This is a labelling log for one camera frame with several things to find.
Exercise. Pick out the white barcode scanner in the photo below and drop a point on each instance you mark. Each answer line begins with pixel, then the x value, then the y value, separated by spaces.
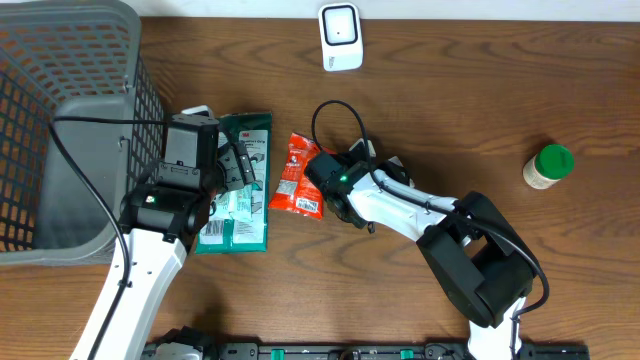
pixel 341 37

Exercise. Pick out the grey plastic mesh basket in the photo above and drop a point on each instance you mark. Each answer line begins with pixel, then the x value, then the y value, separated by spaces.
pixel 80 120

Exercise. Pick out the light green wipes pouch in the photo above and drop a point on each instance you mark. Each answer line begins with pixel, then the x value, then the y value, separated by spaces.
pixel 234 205

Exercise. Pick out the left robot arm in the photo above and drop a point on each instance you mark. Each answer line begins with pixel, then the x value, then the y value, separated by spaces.
pixel 159 219

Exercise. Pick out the red snack packet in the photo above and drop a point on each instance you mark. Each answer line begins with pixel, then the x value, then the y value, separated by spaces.
pixel 295 193

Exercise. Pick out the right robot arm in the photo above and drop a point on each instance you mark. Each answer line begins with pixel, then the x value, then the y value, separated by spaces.
pixel 483 266

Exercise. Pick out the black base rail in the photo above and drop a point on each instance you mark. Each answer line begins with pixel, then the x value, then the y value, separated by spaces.
pixel 188 343

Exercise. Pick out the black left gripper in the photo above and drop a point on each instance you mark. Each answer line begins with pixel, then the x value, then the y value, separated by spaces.
pixel 239 163

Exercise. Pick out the green 3M package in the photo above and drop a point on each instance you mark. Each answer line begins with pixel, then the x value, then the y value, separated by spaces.
pixel 231 236

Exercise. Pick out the green lid jar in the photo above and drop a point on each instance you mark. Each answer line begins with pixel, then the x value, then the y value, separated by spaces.
pixel 552 164

